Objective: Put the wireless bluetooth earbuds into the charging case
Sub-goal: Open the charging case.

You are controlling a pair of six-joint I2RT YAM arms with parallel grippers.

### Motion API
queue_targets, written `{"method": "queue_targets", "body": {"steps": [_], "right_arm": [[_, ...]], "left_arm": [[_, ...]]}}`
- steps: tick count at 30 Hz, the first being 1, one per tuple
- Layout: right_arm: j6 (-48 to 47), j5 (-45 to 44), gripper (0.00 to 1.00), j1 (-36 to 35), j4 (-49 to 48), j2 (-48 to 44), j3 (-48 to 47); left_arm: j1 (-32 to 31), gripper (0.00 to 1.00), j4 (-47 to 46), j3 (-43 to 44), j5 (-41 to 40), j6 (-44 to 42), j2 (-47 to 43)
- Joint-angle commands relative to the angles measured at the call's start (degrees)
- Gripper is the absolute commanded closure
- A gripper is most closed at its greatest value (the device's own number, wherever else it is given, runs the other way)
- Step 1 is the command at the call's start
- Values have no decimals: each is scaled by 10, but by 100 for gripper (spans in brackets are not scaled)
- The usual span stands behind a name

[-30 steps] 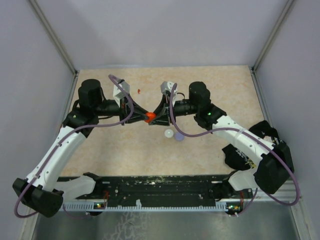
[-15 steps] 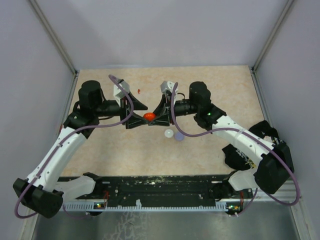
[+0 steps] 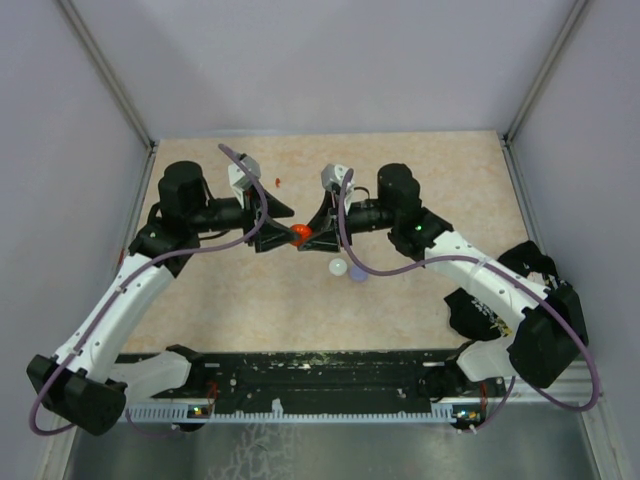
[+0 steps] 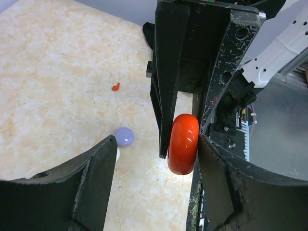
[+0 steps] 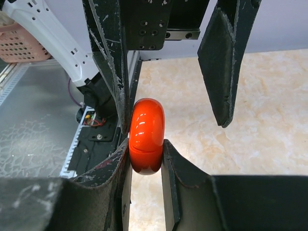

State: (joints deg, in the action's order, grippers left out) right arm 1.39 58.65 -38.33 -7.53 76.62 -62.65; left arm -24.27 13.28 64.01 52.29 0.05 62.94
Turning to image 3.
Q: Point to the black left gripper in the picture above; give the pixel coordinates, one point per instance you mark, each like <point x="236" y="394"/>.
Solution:
<point x="270" y="235"/>

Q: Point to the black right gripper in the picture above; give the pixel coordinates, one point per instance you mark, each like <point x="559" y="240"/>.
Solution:
<point x="327" y="218"/>

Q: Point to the orange round charging case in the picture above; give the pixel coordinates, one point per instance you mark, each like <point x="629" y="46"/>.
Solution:
<point x="301" y="233"/>

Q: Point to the white round charging case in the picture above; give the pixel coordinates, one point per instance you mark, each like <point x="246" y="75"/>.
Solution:
<point x="338" y="267"/>

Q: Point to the purple round charging case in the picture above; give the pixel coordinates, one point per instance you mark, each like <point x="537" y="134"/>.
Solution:
<point x="357" y="275"/>

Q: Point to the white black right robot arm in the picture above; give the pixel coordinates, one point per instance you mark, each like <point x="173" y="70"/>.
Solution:
<point x="544" y="321"/>

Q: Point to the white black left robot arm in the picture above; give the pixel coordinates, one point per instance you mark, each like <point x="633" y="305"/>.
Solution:
<point x="82" y="384"/>

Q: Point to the black floral cloth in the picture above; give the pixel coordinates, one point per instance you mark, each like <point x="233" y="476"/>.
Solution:
<point x="476" y="320"/>

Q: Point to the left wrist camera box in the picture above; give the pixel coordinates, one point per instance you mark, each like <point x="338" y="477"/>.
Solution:
<point x="238" y="173"/>

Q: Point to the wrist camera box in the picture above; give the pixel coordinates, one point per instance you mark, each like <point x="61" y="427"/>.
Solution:
<point x="238" y="173"/>
<point x="333" y="179"/>

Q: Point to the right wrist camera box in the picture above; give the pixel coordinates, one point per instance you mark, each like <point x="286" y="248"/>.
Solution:
<point x="333" y="179"/>

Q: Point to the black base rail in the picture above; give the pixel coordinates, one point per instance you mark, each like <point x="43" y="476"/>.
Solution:
<point x="330" y="382"/>

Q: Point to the aluminium frame post left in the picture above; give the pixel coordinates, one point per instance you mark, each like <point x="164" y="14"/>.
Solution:
<point x="105" y="71"/>

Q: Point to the aluminium frame post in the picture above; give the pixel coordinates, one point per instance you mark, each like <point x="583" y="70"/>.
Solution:
<point x="569" y="28"/>
<point x="105" y="71"/>

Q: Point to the aluminium frame post right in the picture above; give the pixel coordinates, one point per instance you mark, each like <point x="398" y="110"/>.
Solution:
<point x="569" y="28"/>

